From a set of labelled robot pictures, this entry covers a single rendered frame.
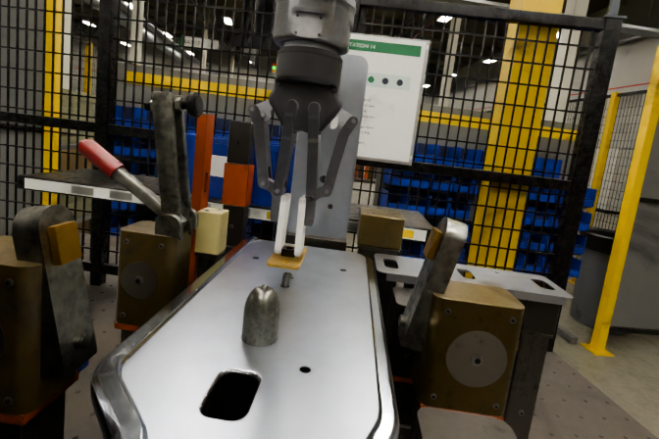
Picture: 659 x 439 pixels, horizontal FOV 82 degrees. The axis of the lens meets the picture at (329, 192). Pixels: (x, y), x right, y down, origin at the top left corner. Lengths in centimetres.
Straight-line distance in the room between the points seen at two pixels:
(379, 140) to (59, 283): 79
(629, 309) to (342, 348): 306
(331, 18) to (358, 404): 35
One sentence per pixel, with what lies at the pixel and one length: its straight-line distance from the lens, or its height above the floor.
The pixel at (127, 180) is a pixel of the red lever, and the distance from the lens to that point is 52.
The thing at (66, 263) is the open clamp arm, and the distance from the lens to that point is 35.
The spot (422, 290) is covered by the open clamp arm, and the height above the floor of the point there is 104.
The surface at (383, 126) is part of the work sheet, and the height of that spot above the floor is 123.
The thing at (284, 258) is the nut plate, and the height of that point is 104.
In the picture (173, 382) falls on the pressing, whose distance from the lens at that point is 32.
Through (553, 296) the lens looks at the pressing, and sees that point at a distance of 66.
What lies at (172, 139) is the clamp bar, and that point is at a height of 116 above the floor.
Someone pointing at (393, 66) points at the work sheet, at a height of 138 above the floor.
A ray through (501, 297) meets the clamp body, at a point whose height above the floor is 105.
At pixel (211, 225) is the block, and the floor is 105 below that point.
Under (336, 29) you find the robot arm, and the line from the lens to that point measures 44.
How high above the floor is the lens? 118
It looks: 8 degrees down
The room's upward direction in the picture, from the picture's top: 7 degrees clockwise
